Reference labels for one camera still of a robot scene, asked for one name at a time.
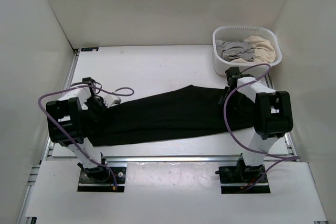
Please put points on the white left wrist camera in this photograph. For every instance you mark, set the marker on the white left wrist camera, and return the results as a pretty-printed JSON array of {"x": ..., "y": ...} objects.
[{"x": 111, "y": 100}]

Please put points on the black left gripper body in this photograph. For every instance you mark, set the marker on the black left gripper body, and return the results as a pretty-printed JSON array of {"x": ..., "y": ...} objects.
[{"x": 96, "y": 108}]

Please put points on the white plastic laundry basket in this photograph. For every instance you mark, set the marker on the white plastic laundry basket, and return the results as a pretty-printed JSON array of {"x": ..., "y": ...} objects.
[{"x": 239, "y": 33}]

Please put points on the beige garment in basket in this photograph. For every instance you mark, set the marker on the beige garment in basket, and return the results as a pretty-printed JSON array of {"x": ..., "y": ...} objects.
[{"x": 263, "y": 51}]

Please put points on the white front cover board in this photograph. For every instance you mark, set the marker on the white front cover board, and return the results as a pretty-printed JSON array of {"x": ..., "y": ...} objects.
[{"x": 174, "y": 193}]

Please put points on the aluminium table frame rail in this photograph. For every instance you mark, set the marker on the aluminium table frame rail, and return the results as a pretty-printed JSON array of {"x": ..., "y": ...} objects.
[{"x": 149, "y": 70}]

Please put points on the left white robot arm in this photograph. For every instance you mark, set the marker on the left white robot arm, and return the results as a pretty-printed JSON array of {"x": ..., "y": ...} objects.
[{"x": 72, "y": 119}]

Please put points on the black trousers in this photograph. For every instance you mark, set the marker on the black trousers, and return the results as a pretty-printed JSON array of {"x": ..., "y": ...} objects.
[{"x": 184, "y": 113}]

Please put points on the grey garment in basket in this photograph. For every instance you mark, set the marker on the grey garment in basket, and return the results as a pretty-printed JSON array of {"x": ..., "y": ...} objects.
[{"x": 230, "y": 50}]

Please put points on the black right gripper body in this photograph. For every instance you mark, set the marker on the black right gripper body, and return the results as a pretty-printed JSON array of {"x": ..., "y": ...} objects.
[{"x": 234, "y": 99}]

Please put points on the small dark label sticker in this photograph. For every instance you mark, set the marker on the small dark label sticker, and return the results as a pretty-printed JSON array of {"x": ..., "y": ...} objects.
[{"x": 89, "y": 49}]

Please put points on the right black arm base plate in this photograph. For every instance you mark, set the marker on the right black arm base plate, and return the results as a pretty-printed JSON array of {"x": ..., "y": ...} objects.
[{"x": 241, "y": 179}]

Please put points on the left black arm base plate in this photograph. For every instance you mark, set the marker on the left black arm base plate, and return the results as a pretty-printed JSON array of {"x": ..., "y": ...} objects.
[{"x": 104, "y": 184}]

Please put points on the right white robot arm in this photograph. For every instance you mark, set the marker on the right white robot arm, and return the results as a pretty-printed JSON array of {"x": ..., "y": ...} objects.
[{"x": 272, "y": 119}]

